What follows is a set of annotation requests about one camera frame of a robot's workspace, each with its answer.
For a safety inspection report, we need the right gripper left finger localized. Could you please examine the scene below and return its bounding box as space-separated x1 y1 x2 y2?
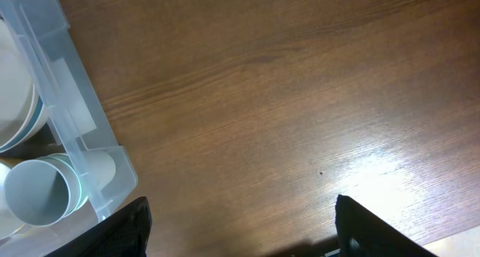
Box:
46 196 152 257

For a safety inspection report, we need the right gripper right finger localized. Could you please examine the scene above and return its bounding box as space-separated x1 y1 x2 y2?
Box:
335 195 436 257

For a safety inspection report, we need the green paper cup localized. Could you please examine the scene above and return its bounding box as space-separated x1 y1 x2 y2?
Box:
49 153 88 213

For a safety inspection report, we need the cream paper cup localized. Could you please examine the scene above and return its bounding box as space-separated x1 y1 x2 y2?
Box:
85 151 116 190

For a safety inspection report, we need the grey paper cup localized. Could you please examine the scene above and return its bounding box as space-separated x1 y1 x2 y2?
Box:
4 157 80 227

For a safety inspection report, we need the dark blue bowl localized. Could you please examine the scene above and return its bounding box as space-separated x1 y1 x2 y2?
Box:
1 97 44 152

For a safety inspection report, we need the cream bowl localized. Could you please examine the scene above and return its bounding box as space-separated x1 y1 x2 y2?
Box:
15 106 49 147
1 19 36 148

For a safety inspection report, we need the clear plastic storage bin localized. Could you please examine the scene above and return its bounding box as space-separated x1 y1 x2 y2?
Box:
1 0 138 256

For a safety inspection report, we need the white small bowl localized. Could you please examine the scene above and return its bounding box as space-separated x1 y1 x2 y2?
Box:
0 158 24 240

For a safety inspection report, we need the cream bowl inside bin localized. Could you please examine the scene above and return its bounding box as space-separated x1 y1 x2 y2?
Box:
15 106 49 147

